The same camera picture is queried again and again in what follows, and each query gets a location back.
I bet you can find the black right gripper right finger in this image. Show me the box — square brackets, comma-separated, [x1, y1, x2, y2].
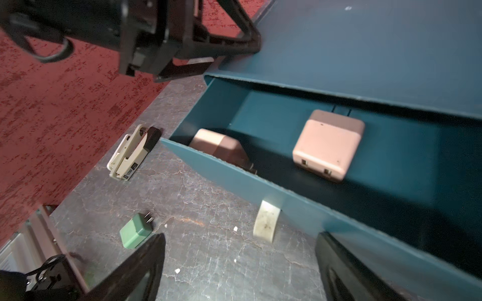
[315, 232, 404, 300]

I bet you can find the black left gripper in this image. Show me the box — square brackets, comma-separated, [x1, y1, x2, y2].
[1, 1, 261, 82]

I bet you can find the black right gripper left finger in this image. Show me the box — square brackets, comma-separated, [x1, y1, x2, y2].
[80, 233, 166, 300]

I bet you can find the pink plug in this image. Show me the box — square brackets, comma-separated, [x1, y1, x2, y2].
[292, 110, 365, 183]
[189, 129, 257, 174]

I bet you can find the teal drawer cabinet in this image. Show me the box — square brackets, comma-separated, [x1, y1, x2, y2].
[164, 1, 481, 300]

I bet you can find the green plug left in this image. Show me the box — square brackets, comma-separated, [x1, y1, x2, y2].
[119, 213, 153, 250]

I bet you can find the beige stapler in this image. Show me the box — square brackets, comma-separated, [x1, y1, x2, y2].
[107, 124, 163, 181]

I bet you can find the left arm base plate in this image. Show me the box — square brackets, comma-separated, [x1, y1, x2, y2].
[25, 254, 84, 300]

